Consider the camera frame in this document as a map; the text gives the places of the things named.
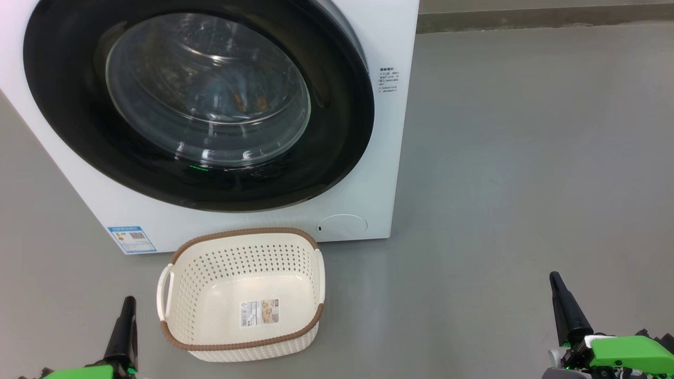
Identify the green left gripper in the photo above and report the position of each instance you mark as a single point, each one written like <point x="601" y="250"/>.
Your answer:
<point x="84" y="372"/>

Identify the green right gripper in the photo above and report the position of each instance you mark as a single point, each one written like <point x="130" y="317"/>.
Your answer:
<point x="626" y="352"/>

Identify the round dark glass washer door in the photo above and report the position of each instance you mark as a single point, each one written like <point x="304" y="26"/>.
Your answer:
<point x="68" y="105"/>

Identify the blue patterned clothes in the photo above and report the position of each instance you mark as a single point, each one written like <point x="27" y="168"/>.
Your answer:
<point x="242" y="102"/>

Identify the white front-load washing machine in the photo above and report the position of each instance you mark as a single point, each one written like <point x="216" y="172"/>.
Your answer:
<point x="379" y="158"/>

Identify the blue energy label sticker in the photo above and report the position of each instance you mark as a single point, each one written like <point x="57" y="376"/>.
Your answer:
<point x="131" y="239"/>

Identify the cream perforated laundry basket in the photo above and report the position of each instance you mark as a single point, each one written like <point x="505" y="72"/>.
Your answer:
<point x="237" y="295"/>

